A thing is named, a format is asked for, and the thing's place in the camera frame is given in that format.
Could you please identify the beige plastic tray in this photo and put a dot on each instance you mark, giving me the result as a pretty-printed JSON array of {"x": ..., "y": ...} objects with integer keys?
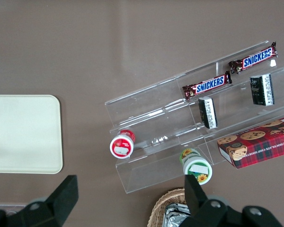
[{"x": 23, "y": 134}]

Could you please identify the red tartan cookie box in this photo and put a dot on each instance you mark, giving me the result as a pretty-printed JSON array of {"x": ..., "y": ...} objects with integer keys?
[{"x": 260, "y": 149}]

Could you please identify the clear acrylic stepped display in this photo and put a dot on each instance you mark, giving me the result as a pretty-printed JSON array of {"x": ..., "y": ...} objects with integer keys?
[{"x": 161, "y": 123}]

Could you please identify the oval wicker basket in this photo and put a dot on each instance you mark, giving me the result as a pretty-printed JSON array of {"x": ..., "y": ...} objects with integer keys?
[{"x": 161, "y": 208}]

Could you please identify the red lid white cup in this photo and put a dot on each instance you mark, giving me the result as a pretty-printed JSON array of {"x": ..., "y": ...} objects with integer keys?
[{"x": 121, "y": 147}]

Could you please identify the Snickers chocolate bar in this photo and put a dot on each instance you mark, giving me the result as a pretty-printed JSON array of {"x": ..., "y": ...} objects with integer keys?
[
  {"x": 254, "y": 59},
  {"x": 207, "y": 85}
]

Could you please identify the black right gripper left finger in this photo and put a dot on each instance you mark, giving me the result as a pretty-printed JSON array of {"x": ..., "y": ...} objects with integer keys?
[{"x": 66, "y": 196}]

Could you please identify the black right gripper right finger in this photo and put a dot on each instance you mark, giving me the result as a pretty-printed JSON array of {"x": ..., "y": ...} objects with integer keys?
[{"x": 196, "y": 201}]

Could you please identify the green lid sunflower cup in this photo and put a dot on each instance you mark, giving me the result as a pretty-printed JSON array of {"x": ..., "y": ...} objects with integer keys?
[{"x": 196, "y": 165}]

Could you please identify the small black box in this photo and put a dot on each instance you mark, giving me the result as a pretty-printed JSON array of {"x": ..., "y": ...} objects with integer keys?
[
  {"x": 261, "y": 89},
  {"x": 208, "y": 113}
]

